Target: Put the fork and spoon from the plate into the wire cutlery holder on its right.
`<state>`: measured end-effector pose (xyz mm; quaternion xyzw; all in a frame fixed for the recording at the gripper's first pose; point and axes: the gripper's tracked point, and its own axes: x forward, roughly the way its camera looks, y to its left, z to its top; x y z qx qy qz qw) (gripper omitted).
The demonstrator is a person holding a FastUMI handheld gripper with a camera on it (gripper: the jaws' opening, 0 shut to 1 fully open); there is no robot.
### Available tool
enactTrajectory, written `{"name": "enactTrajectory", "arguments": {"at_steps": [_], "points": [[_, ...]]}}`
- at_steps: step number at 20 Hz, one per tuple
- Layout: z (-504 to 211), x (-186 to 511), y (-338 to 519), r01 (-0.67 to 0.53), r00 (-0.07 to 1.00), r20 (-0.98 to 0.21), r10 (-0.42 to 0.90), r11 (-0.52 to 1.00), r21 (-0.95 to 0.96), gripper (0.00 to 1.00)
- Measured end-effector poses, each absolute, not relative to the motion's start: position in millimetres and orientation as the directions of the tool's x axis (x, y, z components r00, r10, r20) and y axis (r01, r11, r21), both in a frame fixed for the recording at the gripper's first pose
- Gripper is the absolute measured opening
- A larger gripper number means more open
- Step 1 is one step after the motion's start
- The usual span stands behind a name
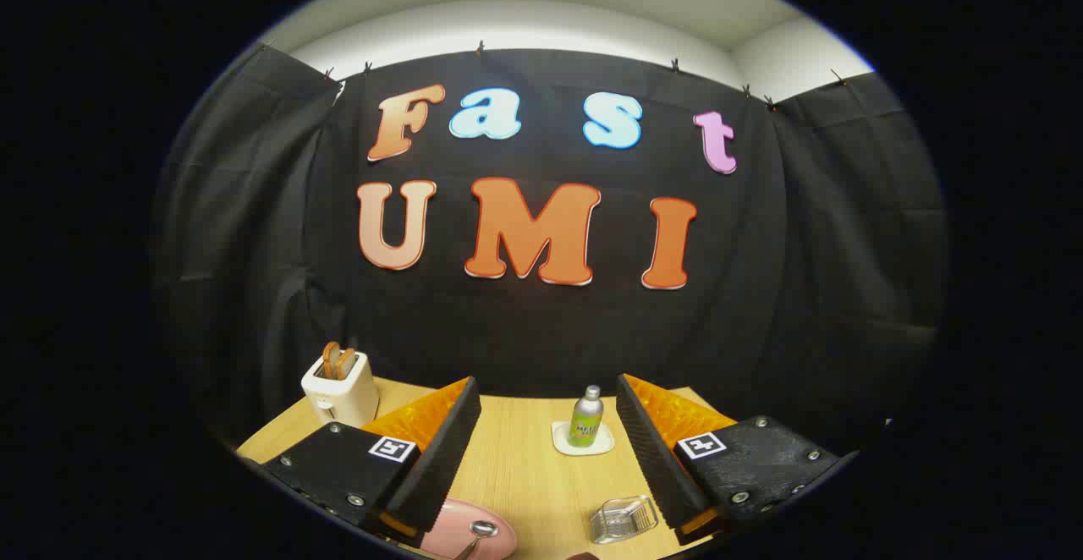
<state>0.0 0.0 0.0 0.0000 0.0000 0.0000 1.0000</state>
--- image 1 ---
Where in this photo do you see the cream white toaster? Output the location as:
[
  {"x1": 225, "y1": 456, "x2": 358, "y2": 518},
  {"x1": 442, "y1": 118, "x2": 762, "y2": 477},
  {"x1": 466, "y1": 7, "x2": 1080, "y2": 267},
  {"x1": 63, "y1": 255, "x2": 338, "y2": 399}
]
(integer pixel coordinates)
[{"x1": 301, "y1": 350, "x2": 381, "y2": 430}]

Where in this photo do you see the perforated metal basket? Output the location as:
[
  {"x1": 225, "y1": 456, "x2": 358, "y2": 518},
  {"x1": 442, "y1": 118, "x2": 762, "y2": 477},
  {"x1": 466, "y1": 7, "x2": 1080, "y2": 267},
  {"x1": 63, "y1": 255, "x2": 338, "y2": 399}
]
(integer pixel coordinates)
[{"x1": 590, "y1": 496, "x2": 659, "y2": 545}]

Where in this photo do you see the white square coaster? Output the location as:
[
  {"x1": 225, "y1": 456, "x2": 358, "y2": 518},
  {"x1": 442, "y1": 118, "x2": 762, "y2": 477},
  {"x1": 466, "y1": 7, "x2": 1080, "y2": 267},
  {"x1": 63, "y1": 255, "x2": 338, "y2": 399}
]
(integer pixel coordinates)
[{"x1": 552, "y1": 420, "x2": 615, "y2": 457}]

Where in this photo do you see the row of small cloth clips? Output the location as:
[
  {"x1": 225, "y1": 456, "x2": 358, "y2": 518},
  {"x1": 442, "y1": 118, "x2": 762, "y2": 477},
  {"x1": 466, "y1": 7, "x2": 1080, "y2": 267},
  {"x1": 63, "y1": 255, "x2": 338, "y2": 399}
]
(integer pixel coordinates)
[{"x1": 262, "y1": 39, "x2": 847, "y2": 109}]

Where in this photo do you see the green soda bottle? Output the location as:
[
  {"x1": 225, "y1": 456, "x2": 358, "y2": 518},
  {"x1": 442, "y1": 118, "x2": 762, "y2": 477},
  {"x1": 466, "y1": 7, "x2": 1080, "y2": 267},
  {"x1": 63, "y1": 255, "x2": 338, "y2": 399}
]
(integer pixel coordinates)
[{"x1": 568, "y1": 385, "x2": 605, "y2": 448}]

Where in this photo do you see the pink round plate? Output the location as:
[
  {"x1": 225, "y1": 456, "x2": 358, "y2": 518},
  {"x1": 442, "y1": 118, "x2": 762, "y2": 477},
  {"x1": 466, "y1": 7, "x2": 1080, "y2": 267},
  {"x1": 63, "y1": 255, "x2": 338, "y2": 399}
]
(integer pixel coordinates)
[{"x1": 419, "y1": 498, "x2": 518, "y2": 560}]

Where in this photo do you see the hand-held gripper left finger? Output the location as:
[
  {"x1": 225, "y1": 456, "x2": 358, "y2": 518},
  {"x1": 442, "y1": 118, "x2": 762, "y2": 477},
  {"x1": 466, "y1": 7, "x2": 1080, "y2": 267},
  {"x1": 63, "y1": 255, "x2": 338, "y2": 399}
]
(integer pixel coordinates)
[{"x1": 261, "y1": 376, "x2": 482, "y2": 548}]

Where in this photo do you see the spoon with brown handle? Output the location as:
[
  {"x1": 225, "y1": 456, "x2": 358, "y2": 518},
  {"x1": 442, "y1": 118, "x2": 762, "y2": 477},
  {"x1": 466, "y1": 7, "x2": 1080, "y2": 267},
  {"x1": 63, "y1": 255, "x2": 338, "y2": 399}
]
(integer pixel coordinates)
[{"x1": 453, "y1": 519, "x2": 500, "y2": 560}]

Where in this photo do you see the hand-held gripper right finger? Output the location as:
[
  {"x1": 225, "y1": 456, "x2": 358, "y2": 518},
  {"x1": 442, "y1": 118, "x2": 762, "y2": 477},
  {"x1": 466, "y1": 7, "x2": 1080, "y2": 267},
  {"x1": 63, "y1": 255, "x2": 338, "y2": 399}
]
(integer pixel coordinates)
[{"x1": 615, "y1": 373, "x2": 840, "y2": 546}]

